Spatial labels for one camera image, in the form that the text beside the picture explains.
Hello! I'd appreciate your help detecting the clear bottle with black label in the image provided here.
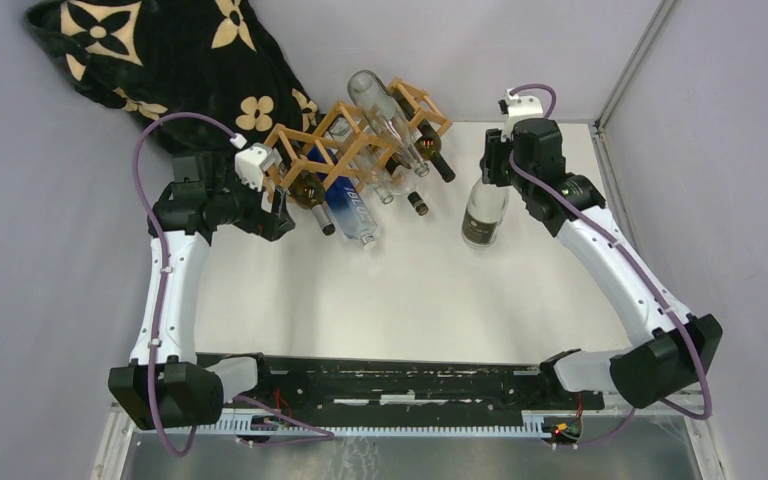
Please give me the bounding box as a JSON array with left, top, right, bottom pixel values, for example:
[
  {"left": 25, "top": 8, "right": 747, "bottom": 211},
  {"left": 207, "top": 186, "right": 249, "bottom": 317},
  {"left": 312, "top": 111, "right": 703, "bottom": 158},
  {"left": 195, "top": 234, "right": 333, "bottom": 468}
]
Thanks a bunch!
[{"left": 461, "top": 179, "right": 509, "bottom": 249}]

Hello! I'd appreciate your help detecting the dark wine bottle red label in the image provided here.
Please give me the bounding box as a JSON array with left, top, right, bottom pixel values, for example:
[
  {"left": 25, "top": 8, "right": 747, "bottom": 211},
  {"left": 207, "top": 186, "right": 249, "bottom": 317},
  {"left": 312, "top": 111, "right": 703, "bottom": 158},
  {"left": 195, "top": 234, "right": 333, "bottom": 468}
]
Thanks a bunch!
[{"left": 392, "top": 90, "right": 456, "bottom": 183}]

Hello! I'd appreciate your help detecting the dark bottle lower middle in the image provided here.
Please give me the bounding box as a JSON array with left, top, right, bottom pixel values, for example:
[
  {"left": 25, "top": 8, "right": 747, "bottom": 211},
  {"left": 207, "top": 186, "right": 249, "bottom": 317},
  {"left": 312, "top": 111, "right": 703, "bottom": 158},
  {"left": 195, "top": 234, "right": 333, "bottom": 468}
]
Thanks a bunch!
[{"left": 385, "top": 159, "right": 429, "bottom": 216}]

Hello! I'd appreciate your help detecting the tall clear glass bottle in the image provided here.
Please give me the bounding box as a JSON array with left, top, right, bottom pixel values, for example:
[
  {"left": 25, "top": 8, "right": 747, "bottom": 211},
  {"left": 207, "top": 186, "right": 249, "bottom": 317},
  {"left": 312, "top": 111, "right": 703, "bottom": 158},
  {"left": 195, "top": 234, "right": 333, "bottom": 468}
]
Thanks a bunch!
[{"left": 347, "top": 70, "right": 430, "bottom": 177}]

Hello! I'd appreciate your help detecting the dark green wine bottle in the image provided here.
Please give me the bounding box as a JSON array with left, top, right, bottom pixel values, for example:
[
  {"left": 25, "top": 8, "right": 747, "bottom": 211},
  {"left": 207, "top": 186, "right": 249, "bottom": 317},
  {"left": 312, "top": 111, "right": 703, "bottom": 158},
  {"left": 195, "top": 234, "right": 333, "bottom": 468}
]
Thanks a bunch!
[{"left": 288, "top": 169, "right": 336, "bottom": 236}]

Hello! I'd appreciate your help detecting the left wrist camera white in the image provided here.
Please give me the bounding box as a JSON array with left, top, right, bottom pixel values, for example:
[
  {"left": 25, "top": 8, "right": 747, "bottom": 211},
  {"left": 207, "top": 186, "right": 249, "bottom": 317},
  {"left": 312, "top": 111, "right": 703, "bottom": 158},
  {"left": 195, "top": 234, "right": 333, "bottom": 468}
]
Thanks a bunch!
[{"left": 234, "top": 143, "right": 280, "bottom": 191}]

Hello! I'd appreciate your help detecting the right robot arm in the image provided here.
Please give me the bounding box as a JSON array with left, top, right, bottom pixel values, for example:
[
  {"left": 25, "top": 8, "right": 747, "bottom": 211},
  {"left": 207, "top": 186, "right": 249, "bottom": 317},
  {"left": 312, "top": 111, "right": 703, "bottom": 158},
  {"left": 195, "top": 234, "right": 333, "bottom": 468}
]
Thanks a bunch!
[{"left": 480, "top": 118, "right": 723, "bottom": 419}]

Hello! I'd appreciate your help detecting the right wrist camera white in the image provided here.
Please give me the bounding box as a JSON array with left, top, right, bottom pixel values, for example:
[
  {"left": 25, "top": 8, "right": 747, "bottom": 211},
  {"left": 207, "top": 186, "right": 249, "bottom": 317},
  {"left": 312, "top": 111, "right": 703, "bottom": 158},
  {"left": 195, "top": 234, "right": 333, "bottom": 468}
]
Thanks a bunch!
[{"left": 501, "top": 89, "right": 545, "bottom": 142}]

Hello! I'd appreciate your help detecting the blue glass bottle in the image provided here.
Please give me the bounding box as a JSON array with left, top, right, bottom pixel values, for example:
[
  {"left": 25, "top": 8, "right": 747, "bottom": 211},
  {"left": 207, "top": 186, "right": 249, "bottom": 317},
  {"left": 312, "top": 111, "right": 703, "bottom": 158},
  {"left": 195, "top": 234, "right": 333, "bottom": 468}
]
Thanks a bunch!
[{"left": 312, "top": 176, "right": 378, "bottom": 250}]

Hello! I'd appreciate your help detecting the black floral blanket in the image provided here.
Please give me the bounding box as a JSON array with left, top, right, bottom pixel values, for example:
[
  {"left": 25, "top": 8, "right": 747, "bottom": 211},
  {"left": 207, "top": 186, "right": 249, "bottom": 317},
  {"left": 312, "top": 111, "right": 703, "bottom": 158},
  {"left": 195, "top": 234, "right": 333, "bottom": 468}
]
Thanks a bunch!
[{"left": 24, "top": 1, "right": 323, "bottom": 142}]

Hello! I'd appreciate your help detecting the wooden wine rack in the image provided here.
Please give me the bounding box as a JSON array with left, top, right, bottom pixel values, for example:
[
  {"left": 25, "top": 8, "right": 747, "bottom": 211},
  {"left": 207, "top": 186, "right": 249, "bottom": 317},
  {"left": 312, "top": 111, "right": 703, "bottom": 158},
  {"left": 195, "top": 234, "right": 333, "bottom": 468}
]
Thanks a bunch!
[{"left": 264, "top": 77, "right": 453, "bottom": 196}]

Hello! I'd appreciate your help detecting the white cable duct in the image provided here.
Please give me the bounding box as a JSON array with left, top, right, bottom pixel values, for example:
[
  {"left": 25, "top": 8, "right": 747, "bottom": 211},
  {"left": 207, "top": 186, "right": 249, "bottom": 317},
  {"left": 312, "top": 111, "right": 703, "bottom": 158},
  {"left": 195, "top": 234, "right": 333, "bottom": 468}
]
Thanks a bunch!
[{"left": 198, "top": 411, "right": 551, "bottom": 440}]

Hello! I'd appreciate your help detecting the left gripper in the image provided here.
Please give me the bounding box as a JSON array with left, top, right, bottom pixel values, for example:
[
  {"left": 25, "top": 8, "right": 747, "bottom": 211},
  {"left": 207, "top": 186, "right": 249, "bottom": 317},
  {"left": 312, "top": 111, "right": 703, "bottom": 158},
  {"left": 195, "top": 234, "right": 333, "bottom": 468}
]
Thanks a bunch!
[{"left": 208, "top": 165, "right": 295, "bottom": 241}]

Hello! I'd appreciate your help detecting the aluminium frame profile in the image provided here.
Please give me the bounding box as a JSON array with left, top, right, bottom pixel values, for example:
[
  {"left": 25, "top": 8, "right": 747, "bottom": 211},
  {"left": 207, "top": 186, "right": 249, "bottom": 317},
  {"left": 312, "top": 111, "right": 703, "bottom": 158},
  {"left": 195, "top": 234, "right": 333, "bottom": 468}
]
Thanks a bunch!
[{"left": 589, "top": 0, "right": 681, "bottom": 259}]

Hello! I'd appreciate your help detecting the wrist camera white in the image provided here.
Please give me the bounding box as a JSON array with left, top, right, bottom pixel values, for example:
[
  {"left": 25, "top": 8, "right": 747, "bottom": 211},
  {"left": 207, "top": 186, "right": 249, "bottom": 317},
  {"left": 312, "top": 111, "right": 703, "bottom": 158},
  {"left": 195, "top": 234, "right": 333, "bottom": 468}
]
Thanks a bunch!
[
  {"left": 501, "top": 89, "right": 545, "bottom": 142},
  {"left": 234, "top": 143, "right": 280, "bottom": 191}
]

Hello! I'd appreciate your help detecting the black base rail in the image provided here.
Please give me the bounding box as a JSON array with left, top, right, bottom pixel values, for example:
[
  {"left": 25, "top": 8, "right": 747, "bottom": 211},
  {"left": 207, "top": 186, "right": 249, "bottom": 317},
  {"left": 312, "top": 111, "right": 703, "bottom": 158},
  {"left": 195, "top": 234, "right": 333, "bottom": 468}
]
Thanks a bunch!
[{"left": 195, "top": 353, "right": 605, "bottom": 429}]

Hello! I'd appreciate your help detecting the small clear bottle in rack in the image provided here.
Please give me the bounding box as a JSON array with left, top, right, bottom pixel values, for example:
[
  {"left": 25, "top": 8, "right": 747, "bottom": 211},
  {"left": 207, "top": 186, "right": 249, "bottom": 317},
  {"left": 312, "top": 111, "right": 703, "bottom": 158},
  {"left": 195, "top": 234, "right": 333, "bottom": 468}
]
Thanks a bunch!
[{"left": 328, "top": 117, "right": 395, "bottom": 205}]

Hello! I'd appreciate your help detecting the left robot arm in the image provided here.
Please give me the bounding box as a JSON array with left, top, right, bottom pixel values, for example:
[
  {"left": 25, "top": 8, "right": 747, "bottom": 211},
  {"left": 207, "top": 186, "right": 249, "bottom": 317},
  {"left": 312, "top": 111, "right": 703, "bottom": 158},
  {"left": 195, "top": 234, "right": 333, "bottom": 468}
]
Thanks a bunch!
[{"left": 108, "top": 145, "right": 295, "bottom": 430}]

